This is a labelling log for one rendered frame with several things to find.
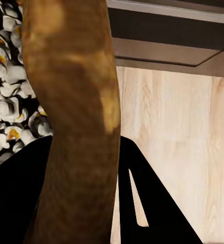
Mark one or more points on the popcorn bag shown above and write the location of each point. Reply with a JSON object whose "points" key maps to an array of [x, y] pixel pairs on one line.
{"points": [[68, 56]]}

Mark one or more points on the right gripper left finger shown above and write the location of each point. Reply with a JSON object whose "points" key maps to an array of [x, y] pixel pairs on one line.
{"points": [[21, 182]]}

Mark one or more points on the oven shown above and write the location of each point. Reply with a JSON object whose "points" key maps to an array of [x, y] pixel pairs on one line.
{"points": [[184, 36]]}

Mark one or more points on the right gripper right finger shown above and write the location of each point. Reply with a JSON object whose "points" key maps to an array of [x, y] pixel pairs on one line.
{"points": [[167, 224]]}

